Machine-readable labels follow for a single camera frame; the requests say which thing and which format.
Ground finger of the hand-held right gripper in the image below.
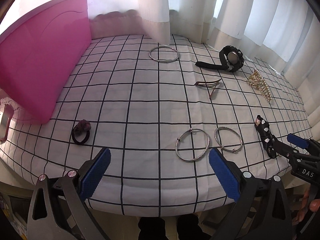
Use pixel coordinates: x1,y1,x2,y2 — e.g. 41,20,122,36
272,135,300,159
287,133,320,153

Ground beaded silver bangle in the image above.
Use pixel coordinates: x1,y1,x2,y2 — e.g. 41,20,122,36
175,128,211,161

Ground pink plastic storage box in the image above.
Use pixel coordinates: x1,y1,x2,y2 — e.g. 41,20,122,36
0,0,93,124

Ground person's dark trousers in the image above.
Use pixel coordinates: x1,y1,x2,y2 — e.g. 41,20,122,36
138,215,200,240

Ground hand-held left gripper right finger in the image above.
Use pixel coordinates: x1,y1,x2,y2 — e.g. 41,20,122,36
208,149,293,240

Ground purple hair scrunchie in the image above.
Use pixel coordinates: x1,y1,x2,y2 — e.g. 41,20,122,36
72,120,92,145

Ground brown hair fork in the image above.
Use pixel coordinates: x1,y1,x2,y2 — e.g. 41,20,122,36
194,79,222,100

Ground person's right hand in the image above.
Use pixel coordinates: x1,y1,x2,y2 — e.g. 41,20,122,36
297,190,320,228

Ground plain silver bangle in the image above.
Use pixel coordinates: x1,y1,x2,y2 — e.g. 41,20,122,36
149,46,179,62

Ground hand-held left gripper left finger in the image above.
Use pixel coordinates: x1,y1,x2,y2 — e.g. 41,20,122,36
26,147,112,240

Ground white curtain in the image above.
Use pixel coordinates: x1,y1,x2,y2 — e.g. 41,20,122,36
15,0,320,133

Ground thin engraved silver bangle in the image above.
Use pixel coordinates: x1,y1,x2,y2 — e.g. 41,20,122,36
214,126,243,153

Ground black wrist watch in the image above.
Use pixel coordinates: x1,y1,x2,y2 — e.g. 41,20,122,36
195,45,244,73

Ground white checked tablecloth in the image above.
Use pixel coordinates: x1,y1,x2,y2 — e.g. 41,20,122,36
0,34,313,217

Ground black flowered hair clip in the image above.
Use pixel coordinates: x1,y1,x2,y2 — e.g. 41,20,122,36
254,114,278,159

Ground gold pearl claw clip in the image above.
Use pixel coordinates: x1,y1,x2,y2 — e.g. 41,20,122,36
246,68,273,103

